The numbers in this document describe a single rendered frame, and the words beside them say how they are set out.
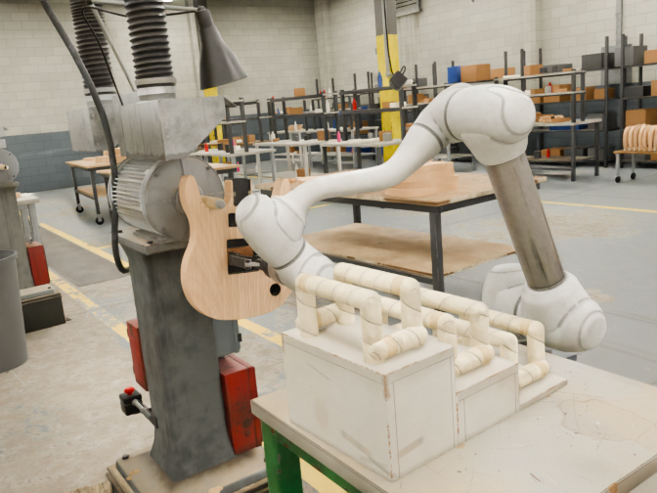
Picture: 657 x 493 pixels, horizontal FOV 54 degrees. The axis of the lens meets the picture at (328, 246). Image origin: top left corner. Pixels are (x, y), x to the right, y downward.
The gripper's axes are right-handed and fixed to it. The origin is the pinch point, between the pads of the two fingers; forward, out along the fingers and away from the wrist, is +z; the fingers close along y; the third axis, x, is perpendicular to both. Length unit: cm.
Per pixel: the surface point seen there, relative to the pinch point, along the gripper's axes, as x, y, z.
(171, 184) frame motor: 19.7, -14.4, 17.1
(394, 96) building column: 141, 682, 728
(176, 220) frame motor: 9.1, -13.0, 17.4
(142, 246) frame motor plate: 0.8, -19.5, 28.4
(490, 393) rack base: -11, -3, -92
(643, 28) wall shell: 270, 1070, 497
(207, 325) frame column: -28.0, 3.7, 33.3
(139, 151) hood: 28.8, -27.0, 7.1
